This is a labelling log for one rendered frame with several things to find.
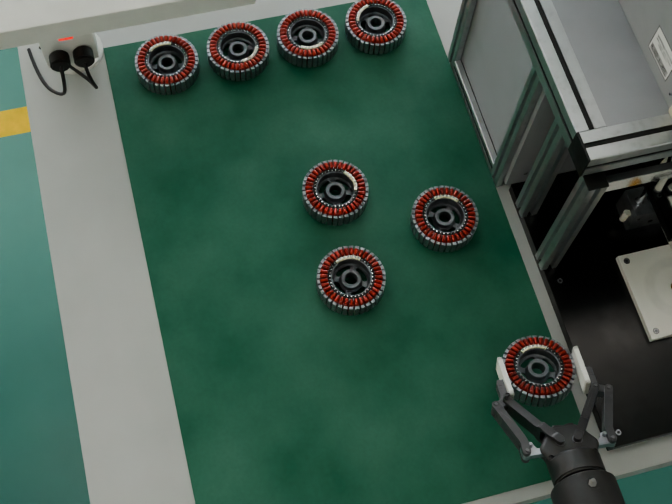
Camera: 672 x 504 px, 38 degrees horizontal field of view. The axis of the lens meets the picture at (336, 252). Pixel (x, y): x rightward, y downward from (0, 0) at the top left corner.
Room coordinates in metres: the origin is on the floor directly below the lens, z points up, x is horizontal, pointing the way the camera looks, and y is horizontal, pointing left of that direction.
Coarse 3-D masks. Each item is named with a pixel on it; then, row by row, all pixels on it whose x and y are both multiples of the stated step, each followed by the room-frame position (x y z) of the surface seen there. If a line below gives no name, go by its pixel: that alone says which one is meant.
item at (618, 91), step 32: (512, 0) 0.95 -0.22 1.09; (544, 0) 0.93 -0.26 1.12; (576, 0) 0.94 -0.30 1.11; (608, 0) 0.95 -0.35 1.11; (544, 32) 0.88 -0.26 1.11; (576, 32) 0.88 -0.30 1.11; (608, 32) 0.89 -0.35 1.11; (544, 64) 0.83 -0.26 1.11; (576, 64) 0.83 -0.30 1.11; (608, 64) 0.84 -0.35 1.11; (640, 64) 0.84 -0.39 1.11; (576, 96) 0.78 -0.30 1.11; (608, 96) 0.78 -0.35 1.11; (640, 96) 0.79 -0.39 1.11; (576, 128) 0.72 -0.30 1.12; (608, 128) 0.73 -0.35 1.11; (640, 128) 0.74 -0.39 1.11; (576, 160) 0.69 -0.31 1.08; (608, 160) 0.69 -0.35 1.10; (640, 160) 0.71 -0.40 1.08
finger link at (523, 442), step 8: (496, 408) 0.40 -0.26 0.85; (496, 416) 0.39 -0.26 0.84; (504, 416) 0.39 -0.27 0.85; (504, 424) 0.38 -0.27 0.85; (512, 424) 0.38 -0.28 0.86; (512, 432) 0.37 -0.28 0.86; (520, 432) 0.37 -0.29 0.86; (512, 440) 0.36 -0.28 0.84; (520, 440) 0.35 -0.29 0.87; (528, 448) 0.34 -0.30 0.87; (520, 456) 0.34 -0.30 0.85; (528, 456) 0.33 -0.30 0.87
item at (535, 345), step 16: (528, 336) 0.54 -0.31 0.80; (512, 352) 0.51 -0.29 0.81; (528, 352) 0.51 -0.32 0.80; (544, 352) 0.51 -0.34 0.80; (560, 352) 0.51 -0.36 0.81; (512, 368) 0.48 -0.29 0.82; (528, 368) 0.48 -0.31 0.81; (544, 368) 0.49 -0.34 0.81; (560, 368) 0.49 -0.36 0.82; (512, 384) 0.45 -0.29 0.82; (528, 384) 0.45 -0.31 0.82; (544, 384) 0.46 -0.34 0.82; (560, 384) 0.46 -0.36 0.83; (528, 400) 0.43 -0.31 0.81; (544, 400) 0.43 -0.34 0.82
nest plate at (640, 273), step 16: (624, 256) 0.70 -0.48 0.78; (640, 256) 0.71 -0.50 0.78; (656, 256) 0.71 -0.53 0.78; (624, 272) 0.67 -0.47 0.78; (640, 272) 0.68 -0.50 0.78; (656, 272) 0.68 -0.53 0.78; (640, 288) 0.65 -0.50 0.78; (656, 288) 0.65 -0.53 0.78; (640, 304) 0.62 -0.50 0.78; (656, 304) 0.62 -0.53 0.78; (656, 320) 0.60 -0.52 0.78; (656, 336) 0.57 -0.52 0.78
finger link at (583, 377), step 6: (576, 348) 0.52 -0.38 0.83; (576, 354) 0.51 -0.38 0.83; (576, 360) 0.50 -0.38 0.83; (582, 360) 0.50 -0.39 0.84; (576, 366) 0.49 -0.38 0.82; (582, 366) 0.48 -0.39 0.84; (576, 372) 0.48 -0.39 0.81; (582, 372) 0.47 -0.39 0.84; (582, 378) 0.47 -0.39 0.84; (588, 378) 0.46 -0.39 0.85; (582, 384) 0.46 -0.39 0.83; (588, 384) 0.46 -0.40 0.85; (582, 390) 0.45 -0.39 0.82; (588, 390) 0.45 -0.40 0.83
